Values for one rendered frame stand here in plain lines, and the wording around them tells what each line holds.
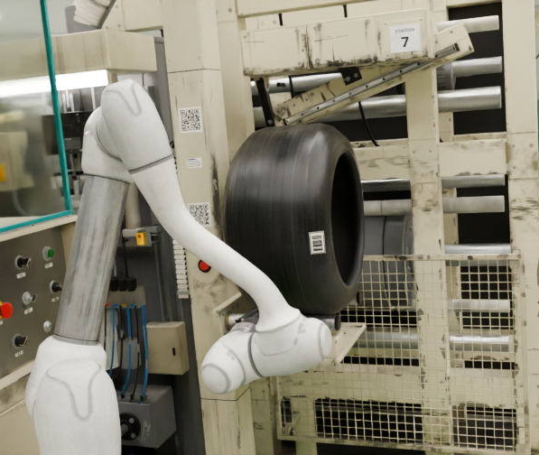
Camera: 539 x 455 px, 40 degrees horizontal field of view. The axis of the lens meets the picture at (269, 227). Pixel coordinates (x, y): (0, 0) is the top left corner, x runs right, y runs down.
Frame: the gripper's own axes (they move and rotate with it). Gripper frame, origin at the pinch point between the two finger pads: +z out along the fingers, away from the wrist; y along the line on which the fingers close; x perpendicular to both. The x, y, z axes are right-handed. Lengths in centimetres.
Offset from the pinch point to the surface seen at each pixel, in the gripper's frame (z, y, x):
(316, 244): 9.9, -10.0, -13.0
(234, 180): 16.1, 13.5, -30.1
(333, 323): 17.5, -9.9, 13.5
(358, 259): 48.3, -11.4, 5.3
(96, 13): 69, 79, -81
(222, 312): 16.3, 23.5, 10.1
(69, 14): 66, 89, -81
